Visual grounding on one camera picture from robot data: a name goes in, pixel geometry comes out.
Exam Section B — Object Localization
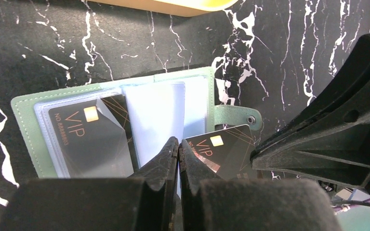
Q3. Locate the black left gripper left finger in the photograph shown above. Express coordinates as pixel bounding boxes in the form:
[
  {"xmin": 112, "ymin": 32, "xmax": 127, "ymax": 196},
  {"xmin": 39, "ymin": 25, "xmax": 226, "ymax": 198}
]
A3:
[{"xmin": 0, "ymin": 137, "xmax": 179, "ymax": 231}]

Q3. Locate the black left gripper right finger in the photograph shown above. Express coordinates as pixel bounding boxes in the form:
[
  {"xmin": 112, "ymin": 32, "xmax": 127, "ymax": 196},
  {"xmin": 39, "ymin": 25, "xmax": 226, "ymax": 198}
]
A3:
[{"xmin": 179, "ymin": 140, "xmax": 341, "ymax": 231}]

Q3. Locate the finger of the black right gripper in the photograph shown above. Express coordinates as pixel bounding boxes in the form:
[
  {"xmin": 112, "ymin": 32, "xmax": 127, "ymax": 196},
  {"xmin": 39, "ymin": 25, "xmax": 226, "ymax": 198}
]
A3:
[{"xmin": 250, "ymin": 33, "xmax": 370, "ymax": 194}]

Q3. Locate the black credit card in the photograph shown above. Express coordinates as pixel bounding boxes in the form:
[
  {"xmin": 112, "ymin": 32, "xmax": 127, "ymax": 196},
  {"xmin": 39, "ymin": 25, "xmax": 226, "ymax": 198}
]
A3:
[
  {"xmin": 41, "ymin": 92, "xmax": 138, "ymax": 178},
  {"xmin": 186, "ymin": 125, "xmax": 257, "ymax": 180}
]

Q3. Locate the mint green card holder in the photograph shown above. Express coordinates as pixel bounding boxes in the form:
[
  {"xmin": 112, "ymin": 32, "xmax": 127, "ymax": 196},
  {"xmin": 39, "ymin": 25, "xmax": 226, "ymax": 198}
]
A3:
[{"xmin": 11, "ymin": 67, "xmax": 263, "ymax": 178}]

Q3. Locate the orange oval tray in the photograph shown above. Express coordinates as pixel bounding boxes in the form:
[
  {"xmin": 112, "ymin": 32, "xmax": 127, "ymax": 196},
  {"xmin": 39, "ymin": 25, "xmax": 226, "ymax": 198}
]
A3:
[{"xmin": 94, "ymin": 0, "xmax": 237, "ymax": 17}]

